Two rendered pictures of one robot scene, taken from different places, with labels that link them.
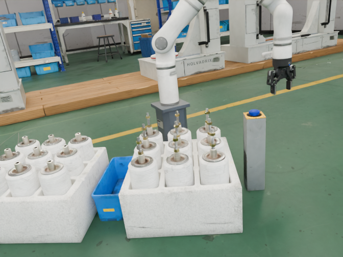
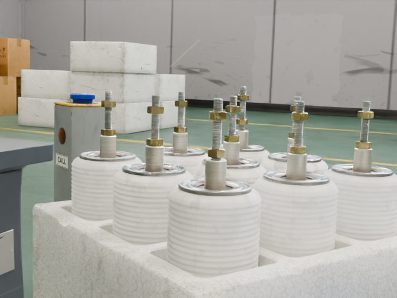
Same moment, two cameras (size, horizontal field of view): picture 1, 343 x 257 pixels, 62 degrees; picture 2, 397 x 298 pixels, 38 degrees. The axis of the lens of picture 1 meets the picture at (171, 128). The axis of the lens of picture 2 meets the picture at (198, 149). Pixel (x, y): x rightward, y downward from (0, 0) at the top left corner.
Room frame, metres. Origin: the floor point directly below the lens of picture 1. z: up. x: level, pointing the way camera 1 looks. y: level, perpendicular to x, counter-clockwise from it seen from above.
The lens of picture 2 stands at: (1.48, 0.51, 0.37)
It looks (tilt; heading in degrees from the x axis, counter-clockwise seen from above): 7 degrees down; 228
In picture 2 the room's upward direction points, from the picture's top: 2 degrees clockwise
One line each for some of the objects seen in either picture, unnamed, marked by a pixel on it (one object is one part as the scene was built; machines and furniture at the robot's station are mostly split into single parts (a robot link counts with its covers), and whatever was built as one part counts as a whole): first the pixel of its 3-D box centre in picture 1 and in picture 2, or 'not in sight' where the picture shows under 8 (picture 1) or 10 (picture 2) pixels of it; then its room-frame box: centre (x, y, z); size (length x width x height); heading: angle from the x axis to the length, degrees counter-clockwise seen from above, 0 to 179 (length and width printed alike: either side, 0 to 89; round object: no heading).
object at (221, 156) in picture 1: (213, 156); (240, 148); (0.82, -0.13, 0.25); 0.08 x 0.08 x 0.01
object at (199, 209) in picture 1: (182, 181); (225, 282); (0.95, -0.02, 0.09); 0.39 x 0.39 x 0.18; 85
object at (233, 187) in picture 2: (150, 133); (214, 187); (1.08, 0.09, 0.25); 0.08 x 0.08 x 0.01
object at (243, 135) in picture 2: (213, 153); (241, 140); (0.82, -0.13, 0.26); 0.02 x 0.02 x 0.03
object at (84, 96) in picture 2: (254, 113); (82, 99); (1.00, -0.31, 0.32); 0.04 x 0.04 x 0.02
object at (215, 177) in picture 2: (149, 130); (215, 175); (1.08, 0.09, 0.26); 0.02 x 0.02 x 0.03
